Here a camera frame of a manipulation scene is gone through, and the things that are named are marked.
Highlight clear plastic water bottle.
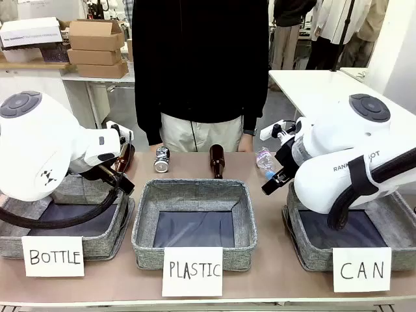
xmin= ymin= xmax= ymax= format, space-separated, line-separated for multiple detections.
xmin=255 ymin=146 xmax=277 ymax=181

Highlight white paper sign PLASTIC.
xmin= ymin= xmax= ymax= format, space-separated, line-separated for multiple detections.
xmin=161 ymin=246 xmax=224 ymax=297

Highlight crushed silver can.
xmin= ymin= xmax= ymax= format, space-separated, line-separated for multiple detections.
xmin=153 ymin=146 xmax=171 ymax=174

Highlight wooden shelf board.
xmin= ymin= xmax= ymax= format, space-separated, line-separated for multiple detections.
xmin=0 ymin=60 xmax=77 ymax=70

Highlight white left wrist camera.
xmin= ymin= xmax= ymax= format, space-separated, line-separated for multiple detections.
xmin=105 ymin=120 xmax=131 ymax=137

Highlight open cardboard box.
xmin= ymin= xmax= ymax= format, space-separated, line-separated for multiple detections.
xmin=68 ymin=19 xmax=126 ymax=52

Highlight white paper sign BOTTLE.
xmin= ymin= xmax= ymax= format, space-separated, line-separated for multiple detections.
xmin=21 ymin=236 xmax=85 ymax=278

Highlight background person tan jacket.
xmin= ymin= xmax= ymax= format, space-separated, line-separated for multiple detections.
xmin=337 ymin=0 xmax=389 ymax=69

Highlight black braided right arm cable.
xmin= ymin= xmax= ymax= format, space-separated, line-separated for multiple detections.
xmin=326 ymin=151 xmax=416 ymax=232

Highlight grey fabric basket bottle sign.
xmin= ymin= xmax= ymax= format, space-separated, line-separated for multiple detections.
xmin=0 ymin=174 xmax=136 ymax=261

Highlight grey fabric basket can sign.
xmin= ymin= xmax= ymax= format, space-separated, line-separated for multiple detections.
xmin=281 ymin=181 xmax=416 ymax=272

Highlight white background desk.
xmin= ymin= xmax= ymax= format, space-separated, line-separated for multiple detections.
xmin=61 ymin=73 xmax=136 ymax=129

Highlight background person dark top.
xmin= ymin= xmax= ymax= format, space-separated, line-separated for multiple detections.
xmin=271 ymin=0 xmax=318 ymax=71

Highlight person in black sweater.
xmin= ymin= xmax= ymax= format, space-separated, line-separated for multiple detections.
xmin=131 ymin=0 xmax=270 ymax=153

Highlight white printed box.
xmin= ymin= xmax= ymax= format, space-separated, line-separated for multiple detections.
xmin=0 ymin=16 xmax=64 ymax=49

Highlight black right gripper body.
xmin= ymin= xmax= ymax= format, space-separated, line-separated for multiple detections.
xmin=274 ymin=140 xmax=302 ymax=176

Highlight white table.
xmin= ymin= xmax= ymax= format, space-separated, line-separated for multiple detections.
xmin=268 ymin=67 xmax=416 ymax=126

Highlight person's left hand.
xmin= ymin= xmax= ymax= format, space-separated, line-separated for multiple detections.
xmin=239 ymin=133 xmax=254 ymax=153

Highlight white paper sign CAN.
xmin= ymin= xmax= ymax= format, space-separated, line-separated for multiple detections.
xmin=331 ymin=247 xmax=392 ymax=293

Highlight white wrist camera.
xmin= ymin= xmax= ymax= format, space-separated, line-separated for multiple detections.
xmin=259 ymin=120 xmax=287 ymax=141
xmin=105 ymin=120 xmax=131 ymax=137

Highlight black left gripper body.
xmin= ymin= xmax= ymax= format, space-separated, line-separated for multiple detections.
xmin=96 ymin=164 xmax=118 ymax=183

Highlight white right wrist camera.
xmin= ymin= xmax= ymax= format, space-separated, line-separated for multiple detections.
xmin=259 ymin=120 xmax=287 ymax=141

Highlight closed cardboard box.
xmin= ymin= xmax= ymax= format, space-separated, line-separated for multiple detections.
xmin=67 ymin=48 xmax=123 ymax=66
xmin=76 ymin=61 xmax=129 ymax=79

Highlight brown glass bottle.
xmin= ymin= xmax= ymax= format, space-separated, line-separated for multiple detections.
xmin=113 ymin=142 xmax=136 ymax=174
xmin=209 ymin=144 xmax=226 ymax=179

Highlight black tripod pole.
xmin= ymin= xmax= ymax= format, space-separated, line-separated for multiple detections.
xmin=330 ymin=0 xmax=356 ymax=72

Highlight grey fabric basket plastic sign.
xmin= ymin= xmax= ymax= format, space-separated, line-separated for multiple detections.
xmin=131 ymin=178 xmax=257 ymax=271

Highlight background person white shirt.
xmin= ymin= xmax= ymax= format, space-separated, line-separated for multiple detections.
xmin=305 ymin=0 xmax=354 ymax=71

